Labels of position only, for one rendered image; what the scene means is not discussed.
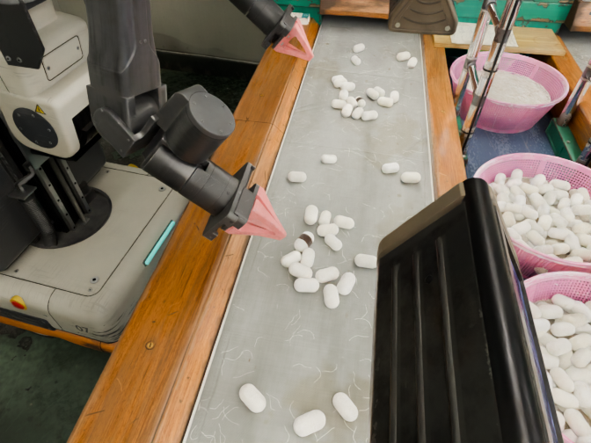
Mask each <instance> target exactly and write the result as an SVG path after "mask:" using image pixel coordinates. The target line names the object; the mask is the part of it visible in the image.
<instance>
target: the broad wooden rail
mask: <svg viewBox="0 0 591 443"><path fill-rule="evenodd" d="M302 26H303V30H304V32H305V35H306V38H307V40H308V42H309V44H310V48H311V50H312V49H313V47H314V44H315V41H316V38H317V34H318V31H319V28H320V25H319V24H318V23H317V21H316V20H315V19H314V18H311V17H310V22H309V24H307V25H302ZM272 45H273V43H272V44H271V45H270V46H269V47H268V49H267V50H266V51H265V53H264V54H263V56H262V58H261V60H260V62H259V65H258V67H257V68H256V70H255V72H254V74H253V76H252V79H251V81H250V82H249V83H248V85H247V87H246V89H245V91H244V94H243V96H242V97H241V99H240V101H239V103H238V105H237V108H236V110H235V112H234V113H233V116H234V119H235V123H236V125H235V130H234V131H233V133H232V134H231V135H230V136H229V137H228V138H227V139H226V140H225V141H224V142H223V143H222V144H221V145H220V146H219V147H218V149H217V150H216V151H215V152H214V153H213V155H212V156H211V158H210V160H211V161H212V162H214V163H215V164H217V165H218V166H220V167H221V168H222V169H224V170H225V171H227V172H228V173H229V174H230V175H232V176H233V175H234V174H235V173H236V172H237V171H238V170H239V169H240V168H242V167H243V166H244V165H245V164H246V163H247V162H249V163H251V164H252V165H253V166H255V167H256V169H255V170H254V171H253V172H252V175H251V177H250V180H249V183H248V186H247V187H246V188H247V189H249V188H251V187H252V186H253V185H254V184H258V185H259V186H261V187H262V188H264V190H265V191H266V189H267V186H268V183H269V180H270V177H271V175H272V172H273V169H274V165H275V162H276V158H277V156H278V153H279V150H280V147H281V143H282V140H283V137H284V134H285V132H286V129H287V126H288V122H289V119H290V116H291V113H292V111H293V108H294V105H295V102H296V98H297V95H298V92H299V90H300V87H301V84H302V81H303V77H304V74H305V71H306V69H307V66H308V63H309V61H306V60H304V59H301V58H298V57H295V56H293V55H289V54H283V53H279V52H276V51H274V50H273V49H272V48H271V46H272ZM210 215H211V214H210V213H209V212H207V211H206V210H204V209H202V208H201V207H199V206H197V205H196V204H194V203H193V202H192V201H191V200H189V202H188V204H187V206H186V209H185V211H184V212H183V214H182V215H181V217H180V219H179V222H178V224H177V226H176V228H175V229H174V231H173V233H172V235H171V238H170V240H169V242H168V244H167V245H166V247H165V249H164V252H163V254H162V256H161V258H160V259H159V261H158V263H157V267H156V269H155V270H154V272H153V273H152V275H151V277H150V279H149V281H148V283H147V285H146V287H145V288H144V290H143V292H142V295H141V297H140V299H139V301H138V302H137V304H136V306H135V309H134V311H133V313H132V315H131V317H130V318H129V320H128V323H127V325H126V327H125V329H124V331H123V332H122V333H121V335H120V338H119V340H118V342H117V344H116V346H115V347H114V349H113V352H112V354H111V356H110V358H109V360H108V361H107V363H106V366H105V368H104V370H103V372H102V374H101V375H100V377H99V379H98V382H97V384H96V386H95V388H94V390H93V391H92V392H91V395H90V397H89V399H88V401H87V403H86V405H85V406H84V409H83V411H82V413H81V415H80V417H79V419H78V420H77V423H76V425H75V427H74V429H73V431H72V433H71V434H70V436H69V439H68V441H67V443H183V440H184V437H185V435H186V430H187V427H188V425H189V422H190V419H191V416H192V414H193V409H194V406H195V404H196V401H197V398H198V395H199V393H200V390H201V385H202V383H203V380H204V376H205V373H206V371H207V368H208V363H209V361H210V358H211V355H212V352H213V350H214V347H215V342H216V340H217V337H218V334H219V331H220V329H221V326H222V323H223V318H224V316H225V313H226V310H227V307H228V305H229V302H230V297H231V295H232V292H233V289H234V286H235V284H236V281H237V276H238V274H239V271H240V267H241V264H242V262H243V259H244V255H245V252H246V249H247V246H248V243H249V241H250V238H251V236H250V235H236V234H228V233H227V232H225V231H224V230H222V229H221V227H220V228H219V229H218V230H217V232H218V236H217V237H216V238H215V239H213V240H212V241H210V240H208V239H207V238H206V237H204V236H203V235H202V234H203V231H204V229H205V227H206V225H207V223H208V219H209V217H210Z"/></svg>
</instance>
